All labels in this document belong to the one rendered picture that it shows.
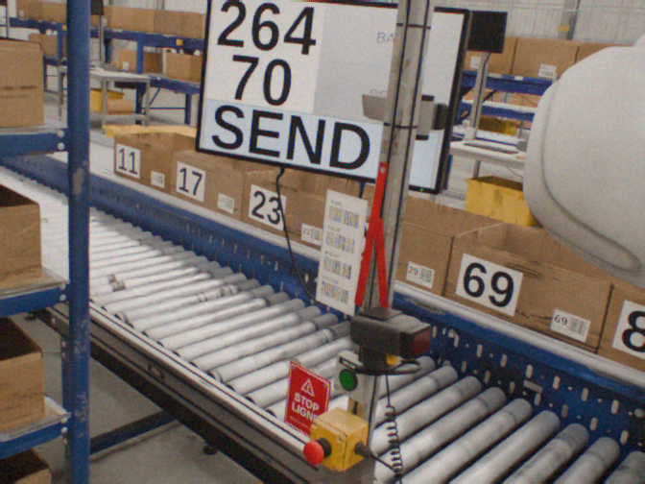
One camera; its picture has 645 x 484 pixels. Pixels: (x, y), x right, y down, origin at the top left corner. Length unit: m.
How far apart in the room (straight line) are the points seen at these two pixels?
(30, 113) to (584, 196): 0.66
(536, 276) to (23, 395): 1.10
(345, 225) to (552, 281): 0.64
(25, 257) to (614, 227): 0.72
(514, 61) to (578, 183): 6.21
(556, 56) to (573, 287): 5.03
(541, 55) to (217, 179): 4.69
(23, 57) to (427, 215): 1.43
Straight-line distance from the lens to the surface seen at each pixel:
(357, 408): 1.16
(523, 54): 6.62
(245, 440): 1.42
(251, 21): 1.25
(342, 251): 1.09
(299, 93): 1.20
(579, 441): 1.53
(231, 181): 2.21
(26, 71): 0.88
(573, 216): 0.46
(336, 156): 1.17
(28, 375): 0.98
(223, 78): 1.27
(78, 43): 0.87
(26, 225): 0.92
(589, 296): 1.55
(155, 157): 2.56
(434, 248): 1.71
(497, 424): 1.49
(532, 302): 1.61
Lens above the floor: 1.47
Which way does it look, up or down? 17 degrees down
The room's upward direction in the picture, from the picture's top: 6 degrees clockwise
